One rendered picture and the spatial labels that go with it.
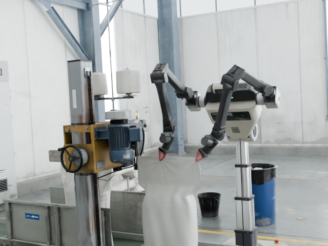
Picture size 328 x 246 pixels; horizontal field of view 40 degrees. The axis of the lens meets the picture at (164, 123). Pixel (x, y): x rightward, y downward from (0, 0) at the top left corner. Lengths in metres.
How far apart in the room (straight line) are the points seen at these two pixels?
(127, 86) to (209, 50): 8.82
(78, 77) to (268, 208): 3.03
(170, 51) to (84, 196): 9.17
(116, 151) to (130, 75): 0.51
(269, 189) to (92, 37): 5.30
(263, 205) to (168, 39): 7.49
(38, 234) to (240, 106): 1.83
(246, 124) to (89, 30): 6.36
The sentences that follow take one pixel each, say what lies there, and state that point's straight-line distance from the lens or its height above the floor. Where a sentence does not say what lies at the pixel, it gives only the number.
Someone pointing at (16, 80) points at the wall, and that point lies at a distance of 8.02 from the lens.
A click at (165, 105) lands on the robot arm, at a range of 3.06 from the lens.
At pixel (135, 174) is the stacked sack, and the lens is 6.45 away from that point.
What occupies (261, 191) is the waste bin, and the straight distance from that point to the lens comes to 5.21.
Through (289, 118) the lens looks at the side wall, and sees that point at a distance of 11.08.
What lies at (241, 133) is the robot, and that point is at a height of 1.19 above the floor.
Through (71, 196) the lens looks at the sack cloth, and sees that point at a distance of 3.60.
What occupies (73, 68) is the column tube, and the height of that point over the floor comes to 1.71.
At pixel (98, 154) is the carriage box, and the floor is 1.14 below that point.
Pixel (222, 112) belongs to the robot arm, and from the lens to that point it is 2.87.
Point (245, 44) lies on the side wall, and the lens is 11.41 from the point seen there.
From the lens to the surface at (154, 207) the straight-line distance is 3.21.
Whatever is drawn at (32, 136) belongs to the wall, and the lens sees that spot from 8.22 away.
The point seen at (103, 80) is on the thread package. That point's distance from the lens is 3.18.
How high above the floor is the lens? 1.48
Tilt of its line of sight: 3 degrees down
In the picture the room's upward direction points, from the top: 3 degrees counter-clockwise
